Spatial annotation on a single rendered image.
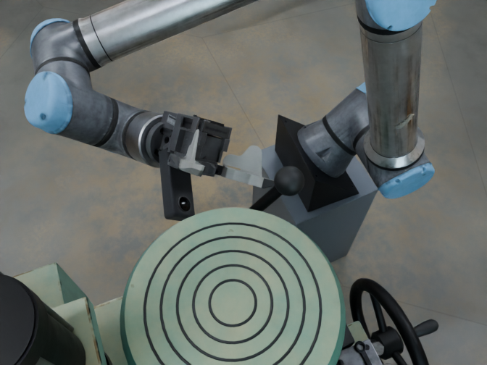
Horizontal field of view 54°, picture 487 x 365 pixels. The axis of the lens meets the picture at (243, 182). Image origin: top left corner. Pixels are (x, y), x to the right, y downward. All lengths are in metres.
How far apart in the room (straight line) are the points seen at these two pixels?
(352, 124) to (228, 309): 1.05
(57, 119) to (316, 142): 0.82
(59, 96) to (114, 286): 1.34
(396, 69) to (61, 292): 0.69
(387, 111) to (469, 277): 1.24
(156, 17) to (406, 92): 0.51
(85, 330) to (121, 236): 1.75
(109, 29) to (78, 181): 1.49
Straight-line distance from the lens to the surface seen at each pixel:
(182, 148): 0.72
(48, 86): 0.80
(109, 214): 2.18
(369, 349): 0.91
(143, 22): 0.88
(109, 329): 0.47
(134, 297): 0.38
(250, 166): 0.73
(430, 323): 1.02
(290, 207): 1.49
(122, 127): 0.83
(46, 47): 0.90
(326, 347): 0.37
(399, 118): 1.10
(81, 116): 0.80
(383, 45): 0.91
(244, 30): 2.84
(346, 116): 1.39
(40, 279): 0.65
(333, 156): 1.41
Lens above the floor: 1.86
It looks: 59 degrees down
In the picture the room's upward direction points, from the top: straight up
